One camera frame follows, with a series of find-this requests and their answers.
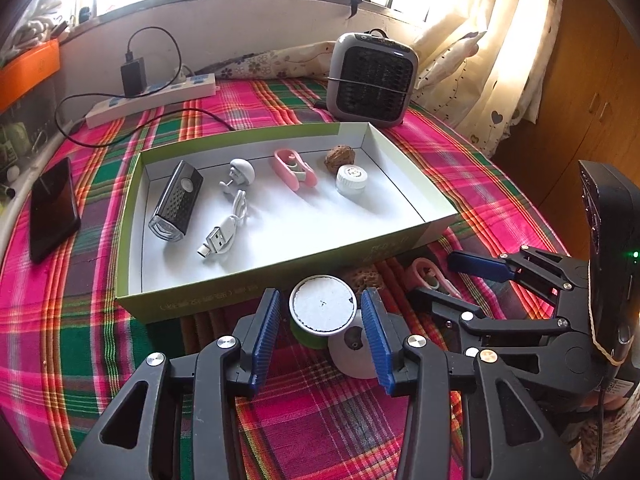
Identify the wooden cabinet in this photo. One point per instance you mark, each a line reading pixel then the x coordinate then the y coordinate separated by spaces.
pixel 575 85

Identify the white-topped green round container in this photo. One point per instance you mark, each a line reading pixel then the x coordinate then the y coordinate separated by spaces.
pixel 322 305

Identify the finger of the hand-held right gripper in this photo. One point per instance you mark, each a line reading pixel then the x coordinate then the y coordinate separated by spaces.
pixel 480 266
pixel 440 305

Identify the orange storage box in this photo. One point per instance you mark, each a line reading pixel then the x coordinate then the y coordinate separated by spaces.
pixel 30 67

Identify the black bike light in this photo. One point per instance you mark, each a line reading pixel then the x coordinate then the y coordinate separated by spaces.
pixel 175 200

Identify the plaid blanket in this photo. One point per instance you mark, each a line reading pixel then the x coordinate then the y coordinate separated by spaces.
pixel 325 430

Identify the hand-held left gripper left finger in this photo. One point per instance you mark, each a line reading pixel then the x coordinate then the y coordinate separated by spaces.
pixel 262 340

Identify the clear plastic bin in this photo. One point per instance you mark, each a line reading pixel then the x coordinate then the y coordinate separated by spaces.
pixel 20 130

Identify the black charger adapter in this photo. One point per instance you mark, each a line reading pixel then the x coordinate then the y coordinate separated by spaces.
pixel 132 77

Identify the floral pillow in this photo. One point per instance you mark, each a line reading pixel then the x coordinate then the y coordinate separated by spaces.
pixel 270 62

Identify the pink clip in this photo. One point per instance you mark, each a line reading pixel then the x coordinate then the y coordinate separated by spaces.
pixel 425 267
pixel 287 165

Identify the white power strip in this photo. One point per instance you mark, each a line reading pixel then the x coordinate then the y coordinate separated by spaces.
pixel 150 100

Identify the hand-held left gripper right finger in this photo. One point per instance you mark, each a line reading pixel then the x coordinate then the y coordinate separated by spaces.
pixel 375 340

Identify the black smartphone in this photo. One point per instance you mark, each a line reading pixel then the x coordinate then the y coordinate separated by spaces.
pixel 52 210

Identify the green-sided cardboard box tray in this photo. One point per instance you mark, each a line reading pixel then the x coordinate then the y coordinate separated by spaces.
pixel 310 225

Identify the cream heart-print curtain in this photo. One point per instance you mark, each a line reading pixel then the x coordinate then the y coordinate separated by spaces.
pixel 500 60

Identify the white dome-shaped object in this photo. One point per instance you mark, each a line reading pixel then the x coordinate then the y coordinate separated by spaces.
pixel 350 355

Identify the white work gloves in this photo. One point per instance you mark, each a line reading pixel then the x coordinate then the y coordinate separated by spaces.
pixel 35 27

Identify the white round cap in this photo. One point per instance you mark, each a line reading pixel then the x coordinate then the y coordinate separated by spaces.
pixel 351 180

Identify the white mushroom-shaped light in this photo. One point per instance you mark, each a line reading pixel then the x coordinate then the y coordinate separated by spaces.
pixel 243 170

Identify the grey portable heater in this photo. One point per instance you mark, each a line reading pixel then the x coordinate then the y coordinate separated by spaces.
pixel 370 80

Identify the brown walnut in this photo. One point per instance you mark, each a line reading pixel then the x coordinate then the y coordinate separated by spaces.
pixel 340 157
pixel 362 277

